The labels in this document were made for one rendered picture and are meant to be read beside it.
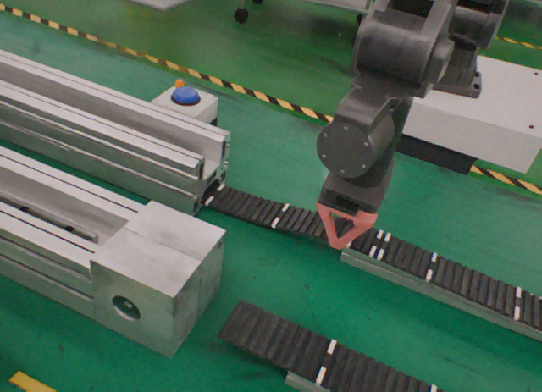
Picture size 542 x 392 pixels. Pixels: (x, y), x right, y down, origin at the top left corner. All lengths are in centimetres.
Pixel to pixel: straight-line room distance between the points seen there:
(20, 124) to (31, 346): 34
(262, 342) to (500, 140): 60
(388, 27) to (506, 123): 49
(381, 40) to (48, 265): 39
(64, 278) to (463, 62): 74
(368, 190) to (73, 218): 33
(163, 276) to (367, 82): 26
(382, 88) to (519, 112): 53
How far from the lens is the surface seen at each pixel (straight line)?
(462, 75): 97
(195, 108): 78
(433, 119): 93
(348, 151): 45
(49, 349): 54
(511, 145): 94
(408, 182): 82
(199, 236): 50
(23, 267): 57
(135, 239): 49
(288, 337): 50
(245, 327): 51
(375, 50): 49
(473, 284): 63
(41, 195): 61
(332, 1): 353
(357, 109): 44
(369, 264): 63
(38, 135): 78
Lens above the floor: 122
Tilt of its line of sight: 37 degrees down
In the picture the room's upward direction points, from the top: 10 degrees clockwise
